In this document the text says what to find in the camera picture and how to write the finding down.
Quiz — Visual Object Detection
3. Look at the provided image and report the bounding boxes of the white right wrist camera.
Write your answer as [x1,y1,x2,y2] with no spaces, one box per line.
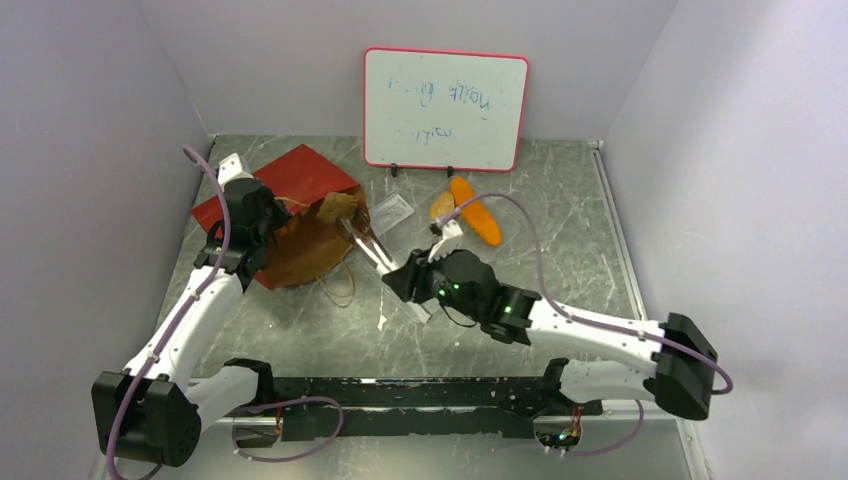
[427,220,463,263]

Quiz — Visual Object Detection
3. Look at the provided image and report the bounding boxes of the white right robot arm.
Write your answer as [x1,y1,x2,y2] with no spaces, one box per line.
[382,249,717,421]

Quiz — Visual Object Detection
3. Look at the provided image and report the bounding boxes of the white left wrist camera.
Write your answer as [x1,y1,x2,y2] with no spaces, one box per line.
[217,153,254,188]

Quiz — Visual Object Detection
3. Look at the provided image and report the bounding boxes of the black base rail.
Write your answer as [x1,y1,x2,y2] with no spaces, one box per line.
[274,376,603,441]

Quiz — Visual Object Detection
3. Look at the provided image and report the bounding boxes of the orange fake bread loaf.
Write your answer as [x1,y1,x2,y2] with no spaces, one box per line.
[449,177,503,247]

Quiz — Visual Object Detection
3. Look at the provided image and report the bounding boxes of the pink framed whiteboard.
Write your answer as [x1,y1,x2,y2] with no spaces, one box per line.
[363,47,530,172]

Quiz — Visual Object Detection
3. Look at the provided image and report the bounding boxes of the red brown paper bag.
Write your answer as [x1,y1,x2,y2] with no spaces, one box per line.
[192,144,369,290]

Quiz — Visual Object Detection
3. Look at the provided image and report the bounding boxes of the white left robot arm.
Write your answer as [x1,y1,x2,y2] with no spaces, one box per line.
[92,174,291,467]

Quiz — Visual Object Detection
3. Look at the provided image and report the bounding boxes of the clear plastic tray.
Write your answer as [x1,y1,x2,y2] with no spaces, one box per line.
[409,177,522,261]

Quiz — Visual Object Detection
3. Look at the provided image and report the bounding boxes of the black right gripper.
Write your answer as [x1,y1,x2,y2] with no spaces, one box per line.
[384,242,483,322]

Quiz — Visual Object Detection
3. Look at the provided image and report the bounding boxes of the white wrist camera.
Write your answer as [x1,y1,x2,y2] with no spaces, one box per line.
[217,153,254,188]
[427,220,463,263]

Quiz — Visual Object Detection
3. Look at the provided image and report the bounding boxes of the dark brown fake bread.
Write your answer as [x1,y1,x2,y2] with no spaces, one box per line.
[315,192,358,225]

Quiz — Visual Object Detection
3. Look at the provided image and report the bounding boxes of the clear plastic packet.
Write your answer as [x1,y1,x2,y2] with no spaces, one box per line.
[370,193,415,236]

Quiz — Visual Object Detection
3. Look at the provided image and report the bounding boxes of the metal tongs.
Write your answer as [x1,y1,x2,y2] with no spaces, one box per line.
[336,209,399,275]

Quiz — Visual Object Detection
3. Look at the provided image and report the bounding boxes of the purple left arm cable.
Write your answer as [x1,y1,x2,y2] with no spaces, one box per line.
[104,145,346,480]

